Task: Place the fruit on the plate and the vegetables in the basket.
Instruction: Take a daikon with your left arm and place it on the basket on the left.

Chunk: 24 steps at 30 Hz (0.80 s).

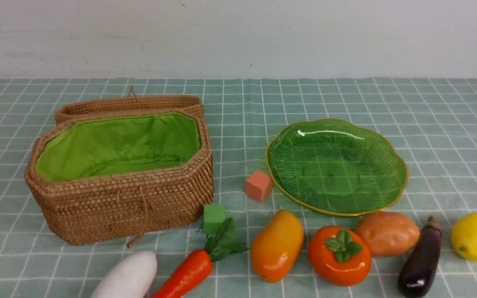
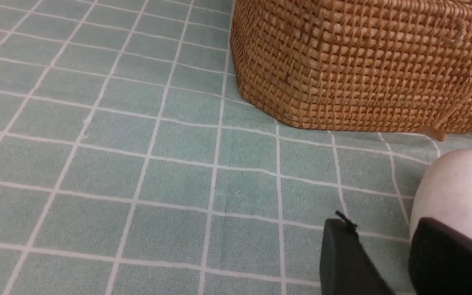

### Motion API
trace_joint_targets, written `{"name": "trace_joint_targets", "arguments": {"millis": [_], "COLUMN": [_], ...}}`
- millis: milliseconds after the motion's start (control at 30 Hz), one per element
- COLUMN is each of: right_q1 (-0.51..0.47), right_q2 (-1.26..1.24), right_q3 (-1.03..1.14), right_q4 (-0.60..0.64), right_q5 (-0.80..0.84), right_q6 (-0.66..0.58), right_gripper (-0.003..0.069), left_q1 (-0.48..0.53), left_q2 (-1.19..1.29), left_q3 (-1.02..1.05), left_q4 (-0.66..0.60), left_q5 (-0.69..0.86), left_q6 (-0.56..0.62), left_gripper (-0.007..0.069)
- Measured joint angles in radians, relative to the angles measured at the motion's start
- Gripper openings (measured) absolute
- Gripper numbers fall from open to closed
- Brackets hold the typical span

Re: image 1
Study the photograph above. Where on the white radish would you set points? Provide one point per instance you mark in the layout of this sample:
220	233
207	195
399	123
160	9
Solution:
131	278

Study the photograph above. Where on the woven wicker basket lid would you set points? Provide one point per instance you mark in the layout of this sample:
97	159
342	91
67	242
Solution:
189	103

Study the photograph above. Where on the orange yellow mango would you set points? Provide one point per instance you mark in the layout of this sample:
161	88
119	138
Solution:
276	248

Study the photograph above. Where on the green foam cube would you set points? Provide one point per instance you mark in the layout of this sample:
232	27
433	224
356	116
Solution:
214	216

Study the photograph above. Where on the orange foam cube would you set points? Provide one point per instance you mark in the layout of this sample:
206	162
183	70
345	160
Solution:
258	186

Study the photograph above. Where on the orange persimmon green calyx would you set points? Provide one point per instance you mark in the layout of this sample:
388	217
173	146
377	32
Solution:
339	256

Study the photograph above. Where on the orange carrot green leaves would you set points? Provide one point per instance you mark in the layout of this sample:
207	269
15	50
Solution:
198	265

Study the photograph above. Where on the dark purple eggplant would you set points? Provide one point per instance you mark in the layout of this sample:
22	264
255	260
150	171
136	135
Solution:
418	273

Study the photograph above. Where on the woven wicker basket green lining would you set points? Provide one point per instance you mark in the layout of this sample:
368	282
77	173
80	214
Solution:
107	176

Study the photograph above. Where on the brown potato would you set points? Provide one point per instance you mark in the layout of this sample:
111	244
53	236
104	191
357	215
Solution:
388	234

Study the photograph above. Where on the green glass leaf plate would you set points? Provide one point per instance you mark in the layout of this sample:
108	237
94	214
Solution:
334	167

